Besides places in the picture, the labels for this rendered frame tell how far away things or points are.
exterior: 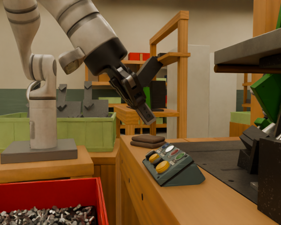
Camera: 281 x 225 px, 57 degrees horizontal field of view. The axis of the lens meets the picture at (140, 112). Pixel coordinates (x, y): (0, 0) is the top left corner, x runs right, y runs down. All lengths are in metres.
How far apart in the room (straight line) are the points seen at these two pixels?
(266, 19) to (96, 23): 0.92
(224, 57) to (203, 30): 8.22
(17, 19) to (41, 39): 7.01
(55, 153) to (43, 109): 0.16
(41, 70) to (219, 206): 0.73
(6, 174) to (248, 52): 0.75
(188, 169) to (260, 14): 0.93
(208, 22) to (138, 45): 2.33
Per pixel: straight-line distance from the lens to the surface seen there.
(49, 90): 0.95
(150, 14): 8.17
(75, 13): 0.46
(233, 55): 0.34
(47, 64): 0.96
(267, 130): 0.65
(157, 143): 0.84
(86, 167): 0.88
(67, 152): 0.93
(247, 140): 0.63
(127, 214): 1.11
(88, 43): 0.45
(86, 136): 1.31
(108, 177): 1.23
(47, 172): 0.87
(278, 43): 0.27
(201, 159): 0.72
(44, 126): 0.96
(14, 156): 0.95
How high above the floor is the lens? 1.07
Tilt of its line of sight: 4 degrees down
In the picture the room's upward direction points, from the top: straight up
